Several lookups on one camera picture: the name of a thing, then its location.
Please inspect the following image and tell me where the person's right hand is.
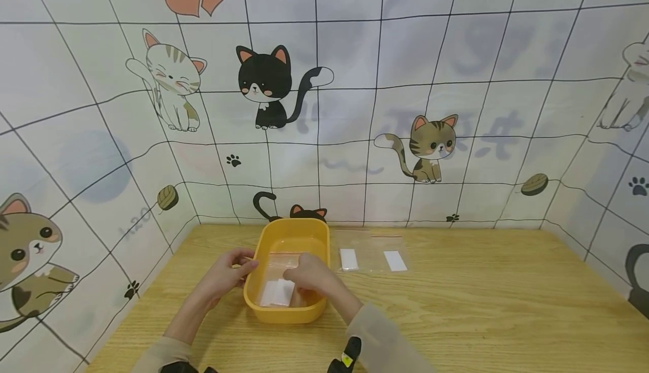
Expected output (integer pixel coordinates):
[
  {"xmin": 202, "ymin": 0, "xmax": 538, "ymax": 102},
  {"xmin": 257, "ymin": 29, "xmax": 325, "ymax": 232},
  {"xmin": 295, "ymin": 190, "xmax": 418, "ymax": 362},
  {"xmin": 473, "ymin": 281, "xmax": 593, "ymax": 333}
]
[{"xmin": 282, "ymin": 252, "xmax": 364, "ymax": 325}]

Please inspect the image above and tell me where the person's left hand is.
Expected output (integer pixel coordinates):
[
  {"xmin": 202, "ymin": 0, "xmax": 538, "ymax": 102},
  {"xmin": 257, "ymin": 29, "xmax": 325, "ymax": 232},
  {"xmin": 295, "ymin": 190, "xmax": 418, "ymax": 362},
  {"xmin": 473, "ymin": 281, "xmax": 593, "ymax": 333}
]
[{"xmin": 195, "ymin": 248, "xmax": 260, "ymax": 313}]

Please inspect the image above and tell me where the clear zip bag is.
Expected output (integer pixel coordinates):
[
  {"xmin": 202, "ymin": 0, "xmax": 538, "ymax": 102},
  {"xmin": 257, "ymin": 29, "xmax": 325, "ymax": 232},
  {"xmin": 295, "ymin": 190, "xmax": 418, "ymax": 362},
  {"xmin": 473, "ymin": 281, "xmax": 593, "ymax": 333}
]
[
  {"xmin": 370, "ymin": 233, "xmax": 411, "ymax": 276},
  {"xmin": 257, "ymin": 251, "xmax": 308, "ymax": 309},
  {"xmin": 332, "ymin": 229, "xmax": 375, "ymax": 276}
]

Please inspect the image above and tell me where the person's right forearm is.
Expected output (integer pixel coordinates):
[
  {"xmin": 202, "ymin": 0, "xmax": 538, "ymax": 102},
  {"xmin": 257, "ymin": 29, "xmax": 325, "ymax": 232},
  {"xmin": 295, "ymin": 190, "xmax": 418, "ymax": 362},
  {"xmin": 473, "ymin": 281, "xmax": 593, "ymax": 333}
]
[{"xmin": 345, "ymin": 302, "xmax": 438, "ymax": 373}]

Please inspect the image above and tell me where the person's left forearm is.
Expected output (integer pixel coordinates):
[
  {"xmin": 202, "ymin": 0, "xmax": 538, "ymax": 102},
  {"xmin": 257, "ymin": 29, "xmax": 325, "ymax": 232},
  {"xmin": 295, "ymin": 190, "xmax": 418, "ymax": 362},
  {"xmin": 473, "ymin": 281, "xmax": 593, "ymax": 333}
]
[{"xmin": 131, "ymin": 299, "xmax": 220, "ymax": 373}]

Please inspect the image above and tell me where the yellow plastic tub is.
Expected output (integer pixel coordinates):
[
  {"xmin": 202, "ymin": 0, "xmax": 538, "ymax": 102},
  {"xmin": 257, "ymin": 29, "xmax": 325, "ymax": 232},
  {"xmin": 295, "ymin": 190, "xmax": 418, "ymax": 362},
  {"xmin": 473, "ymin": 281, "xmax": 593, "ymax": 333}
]
[{"xmin": 243, "ymin": 218, "xmax": 331, "ymax": 325}]

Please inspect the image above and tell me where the black wrist band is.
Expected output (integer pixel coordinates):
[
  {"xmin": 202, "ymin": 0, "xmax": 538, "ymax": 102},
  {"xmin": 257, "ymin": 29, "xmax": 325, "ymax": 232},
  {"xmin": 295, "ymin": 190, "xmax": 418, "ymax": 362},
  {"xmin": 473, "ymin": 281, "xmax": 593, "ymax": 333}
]
[
  {"xmin": 327, "ymin": 336, "xmax": 363, "ymax": 373},
  {"xmin": 160, "ymin": 361, "xmax": 219, "ymax": 373}
]

